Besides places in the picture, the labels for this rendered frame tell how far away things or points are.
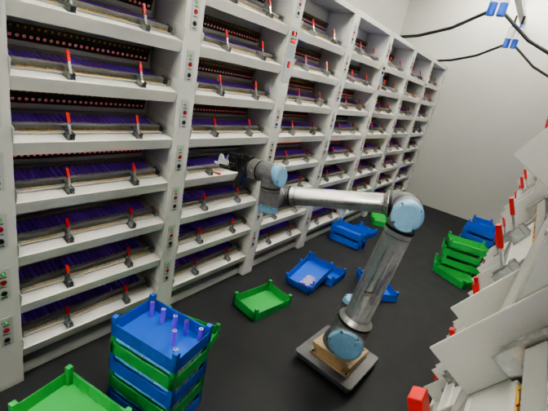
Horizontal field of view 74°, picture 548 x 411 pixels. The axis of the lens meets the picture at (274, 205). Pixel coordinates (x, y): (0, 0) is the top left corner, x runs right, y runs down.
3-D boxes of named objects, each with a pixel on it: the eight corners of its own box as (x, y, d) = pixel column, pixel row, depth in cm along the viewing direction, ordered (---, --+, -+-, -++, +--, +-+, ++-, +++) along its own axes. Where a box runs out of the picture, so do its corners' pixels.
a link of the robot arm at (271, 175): (275, 190, 149) (278, 166, 147) (251, 183, 156) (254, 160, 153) (287, 187, 157) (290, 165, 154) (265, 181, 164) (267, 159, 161)
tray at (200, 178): (259, 175, 223) (266, 162, 218) (182, 187, 175) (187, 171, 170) (238, 158, 231) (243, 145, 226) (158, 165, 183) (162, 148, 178)
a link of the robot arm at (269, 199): (281, 211, 165) (285, 185, 161) (273, 218, 154) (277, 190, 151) (262, 207, 167) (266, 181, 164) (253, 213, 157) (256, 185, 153)
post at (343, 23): (303, 245, 309) (362, 11, 248) (298, 249, 301) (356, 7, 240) (285, 236, 319) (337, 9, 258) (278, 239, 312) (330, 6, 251)
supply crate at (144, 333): (210, 342, 138) (213, 324, 135) (174, 374, 120) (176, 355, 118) (151, 308, 149) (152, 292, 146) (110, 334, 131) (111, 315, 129)
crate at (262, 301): (267, 289, 237) (270, 278, 234) (289, 306, 224) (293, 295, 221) (232, 302, 215) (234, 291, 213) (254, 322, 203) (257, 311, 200)
